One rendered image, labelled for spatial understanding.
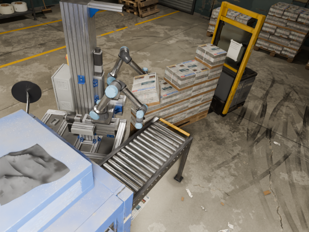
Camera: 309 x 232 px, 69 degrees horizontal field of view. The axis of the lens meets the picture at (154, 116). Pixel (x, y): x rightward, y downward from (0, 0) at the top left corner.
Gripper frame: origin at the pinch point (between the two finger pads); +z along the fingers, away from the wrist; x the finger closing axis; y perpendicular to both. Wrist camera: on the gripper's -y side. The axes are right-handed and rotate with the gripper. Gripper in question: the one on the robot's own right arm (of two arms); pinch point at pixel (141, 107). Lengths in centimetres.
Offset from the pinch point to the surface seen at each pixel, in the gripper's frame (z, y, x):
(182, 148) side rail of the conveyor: -41, -34, -40
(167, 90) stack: 66, -26, -26
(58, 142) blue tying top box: -134, 86, 7
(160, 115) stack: 49, -56, -8
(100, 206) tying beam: -155, 58, -10
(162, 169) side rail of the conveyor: -72, -26, -19
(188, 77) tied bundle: 75, -17, -59
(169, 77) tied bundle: 87, -17, -31
